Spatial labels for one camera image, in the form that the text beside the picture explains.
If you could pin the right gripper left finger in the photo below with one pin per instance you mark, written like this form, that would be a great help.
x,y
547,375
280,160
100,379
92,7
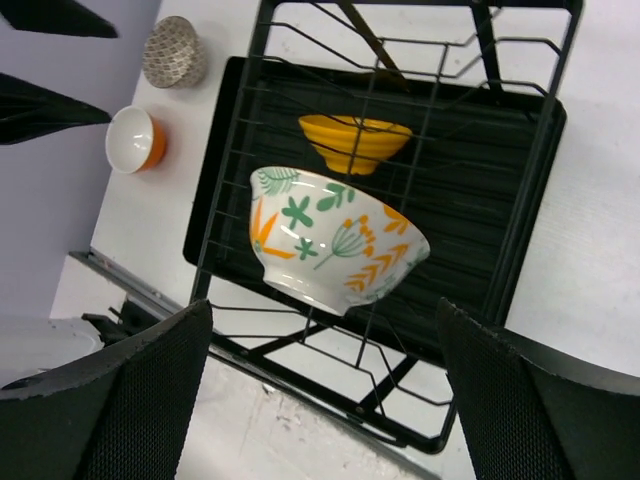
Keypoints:
x,y
120,413

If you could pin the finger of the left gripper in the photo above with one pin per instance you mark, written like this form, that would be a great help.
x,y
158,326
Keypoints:
x,y
29,111
62,17

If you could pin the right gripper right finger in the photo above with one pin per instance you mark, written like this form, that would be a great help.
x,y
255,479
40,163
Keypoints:
x,y
529,411

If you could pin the orange bowl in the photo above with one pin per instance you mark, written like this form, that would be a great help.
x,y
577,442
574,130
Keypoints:
x,y
135,141

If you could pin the brown patterned white bowl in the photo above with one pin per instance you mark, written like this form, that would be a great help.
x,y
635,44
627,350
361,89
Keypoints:
x,y
174,56

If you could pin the white floral bowl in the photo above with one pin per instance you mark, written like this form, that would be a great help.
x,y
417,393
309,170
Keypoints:
x,y
328,244

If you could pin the yellow bowl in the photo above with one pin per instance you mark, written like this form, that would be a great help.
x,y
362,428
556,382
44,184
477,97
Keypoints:
x,y
353,145

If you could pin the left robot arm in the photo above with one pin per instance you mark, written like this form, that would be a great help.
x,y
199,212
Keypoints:
x,y
30,346

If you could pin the black drip tray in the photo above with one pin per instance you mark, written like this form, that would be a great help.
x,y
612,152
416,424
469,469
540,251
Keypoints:
x,y
471,179

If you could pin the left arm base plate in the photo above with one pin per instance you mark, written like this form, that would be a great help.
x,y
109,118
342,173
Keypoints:
x,y
119,324

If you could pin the black wire dish rack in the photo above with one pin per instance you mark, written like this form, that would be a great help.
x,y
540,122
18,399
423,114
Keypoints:
x,y
385,393

